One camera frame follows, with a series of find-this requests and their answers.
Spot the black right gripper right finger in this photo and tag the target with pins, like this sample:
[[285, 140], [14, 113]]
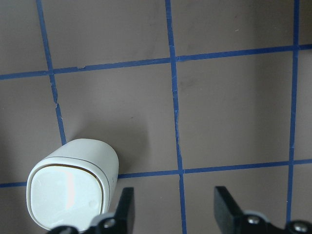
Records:
[[231, 219]]

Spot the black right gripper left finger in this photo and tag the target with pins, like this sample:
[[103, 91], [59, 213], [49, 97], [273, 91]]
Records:
[[121, 221]]

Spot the white trash can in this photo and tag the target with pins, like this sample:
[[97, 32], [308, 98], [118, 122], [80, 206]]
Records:
[[73, 184]]

